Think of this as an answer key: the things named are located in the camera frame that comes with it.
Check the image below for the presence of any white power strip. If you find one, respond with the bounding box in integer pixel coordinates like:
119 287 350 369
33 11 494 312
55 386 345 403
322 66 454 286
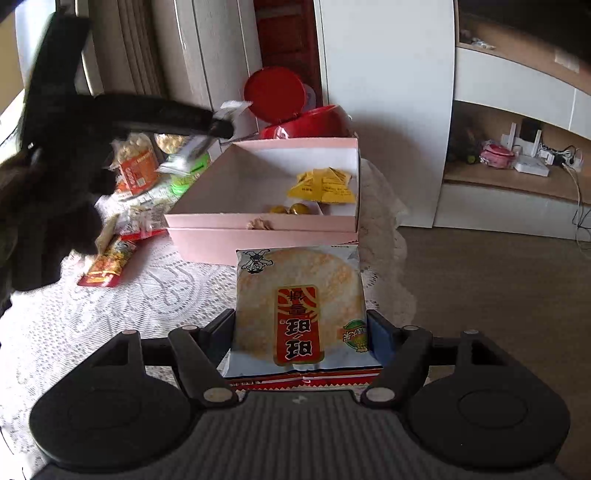
538 144 585 169

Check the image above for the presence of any white wall cabinet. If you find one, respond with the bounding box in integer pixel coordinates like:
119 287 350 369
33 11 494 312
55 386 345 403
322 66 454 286
318 0 591 241

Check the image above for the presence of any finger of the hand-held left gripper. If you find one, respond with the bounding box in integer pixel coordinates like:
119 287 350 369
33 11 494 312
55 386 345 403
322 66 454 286
93 95 237 140

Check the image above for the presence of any rice cracker packet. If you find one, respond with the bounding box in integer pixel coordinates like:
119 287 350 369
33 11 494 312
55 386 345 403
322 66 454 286
225 246 385 385

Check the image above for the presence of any white lace tablecloth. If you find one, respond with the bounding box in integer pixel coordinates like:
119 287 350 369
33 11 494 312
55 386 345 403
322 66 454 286
0 157 409 464

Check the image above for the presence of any red trash bin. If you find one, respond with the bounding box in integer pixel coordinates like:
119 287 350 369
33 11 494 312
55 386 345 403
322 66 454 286
243 66 355 140

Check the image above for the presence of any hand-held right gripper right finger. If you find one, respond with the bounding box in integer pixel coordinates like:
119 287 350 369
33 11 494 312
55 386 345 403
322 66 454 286
361 310 513 409

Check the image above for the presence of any white standing air conditioner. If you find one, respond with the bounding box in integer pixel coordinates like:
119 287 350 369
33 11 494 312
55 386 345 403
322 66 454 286
83 0 264 139

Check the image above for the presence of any dark toy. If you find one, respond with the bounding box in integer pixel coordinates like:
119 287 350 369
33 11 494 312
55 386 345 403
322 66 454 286
449 124 482 166

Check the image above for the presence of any red snack packet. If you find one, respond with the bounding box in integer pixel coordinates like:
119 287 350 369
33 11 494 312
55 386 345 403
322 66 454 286
76 235 139 289

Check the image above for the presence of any pink pot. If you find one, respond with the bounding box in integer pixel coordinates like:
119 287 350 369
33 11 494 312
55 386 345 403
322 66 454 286
479 142 514 168

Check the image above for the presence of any white snack packet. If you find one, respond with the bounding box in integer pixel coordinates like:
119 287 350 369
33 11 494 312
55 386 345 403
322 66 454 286
115 207 168 241

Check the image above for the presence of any silver snack packet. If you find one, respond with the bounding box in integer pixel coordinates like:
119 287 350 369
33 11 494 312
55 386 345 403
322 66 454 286
156 100 253 177

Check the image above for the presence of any pink cardboard box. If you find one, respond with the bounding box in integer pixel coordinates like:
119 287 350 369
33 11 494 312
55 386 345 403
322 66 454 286
164 136 361 267

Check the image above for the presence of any green candy dispenser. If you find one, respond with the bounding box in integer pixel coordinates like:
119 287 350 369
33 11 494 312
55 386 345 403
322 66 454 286
170 154 212 195

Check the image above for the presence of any white router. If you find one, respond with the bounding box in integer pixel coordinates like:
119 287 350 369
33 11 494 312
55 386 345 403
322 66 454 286
501 119 544 157

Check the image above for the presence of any white cable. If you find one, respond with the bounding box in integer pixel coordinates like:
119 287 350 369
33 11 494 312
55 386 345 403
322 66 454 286
560 162 591 241

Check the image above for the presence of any orange snack bag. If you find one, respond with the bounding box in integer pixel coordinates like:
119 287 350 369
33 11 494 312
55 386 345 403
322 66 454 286
112 133 161 195

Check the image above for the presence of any red panel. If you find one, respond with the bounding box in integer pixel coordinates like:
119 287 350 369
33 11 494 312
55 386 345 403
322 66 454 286
253 0 325 104

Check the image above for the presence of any round cracker packet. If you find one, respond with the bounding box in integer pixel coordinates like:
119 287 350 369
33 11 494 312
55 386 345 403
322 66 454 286
154 133 186 154

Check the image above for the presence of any white flat box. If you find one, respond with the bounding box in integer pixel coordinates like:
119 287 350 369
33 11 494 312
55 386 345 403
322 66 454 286
513 157 551 177

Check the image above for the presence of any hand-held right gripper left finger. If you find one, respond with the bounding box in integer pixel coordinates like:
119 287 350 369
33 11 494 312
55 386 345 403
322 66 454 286
90 308 239 409

